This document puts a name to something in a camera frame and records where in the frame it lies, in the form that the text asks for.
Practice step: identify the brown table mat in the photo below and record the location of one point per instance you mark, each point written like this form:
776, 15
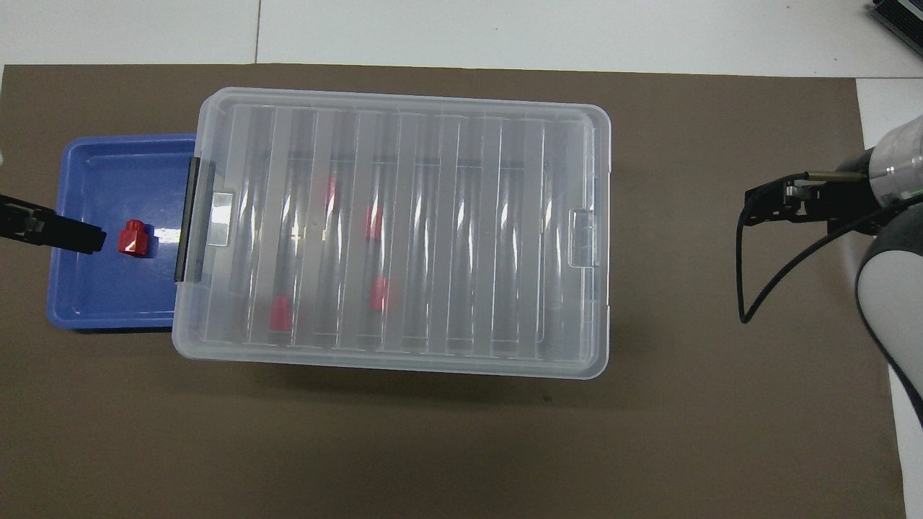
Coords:
433, 447

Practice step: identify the clear plastic box lid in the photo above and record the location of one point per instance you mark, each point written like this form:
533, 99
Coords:
505, 130

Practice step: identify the blue plastic tray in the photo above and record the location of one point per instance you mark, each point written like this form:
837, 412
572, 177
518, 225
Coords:
94, 288

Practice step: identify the grey ribbed metal device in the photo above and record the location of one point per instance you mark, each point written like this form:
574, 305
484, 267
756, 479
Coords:
905, 18

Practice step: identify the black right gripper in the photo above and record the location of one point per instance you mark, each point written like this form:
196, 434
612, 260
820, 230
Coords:
836, 202

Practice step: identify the red toy block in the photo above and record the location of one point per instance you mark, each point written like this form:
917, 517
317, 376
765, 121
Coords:
135, 238
280, 313
378, 293
373, 222
330, 192

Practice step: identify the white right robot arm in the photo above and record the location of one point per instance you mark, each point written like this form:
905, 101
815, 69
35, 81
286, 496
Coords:
894, 288

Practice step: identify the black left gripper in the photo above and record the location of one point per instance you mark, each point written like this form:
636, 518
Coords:
18, 216

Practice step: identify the clear plastic storage box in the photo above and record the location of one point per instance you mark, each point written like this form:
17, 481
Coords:
461, 163

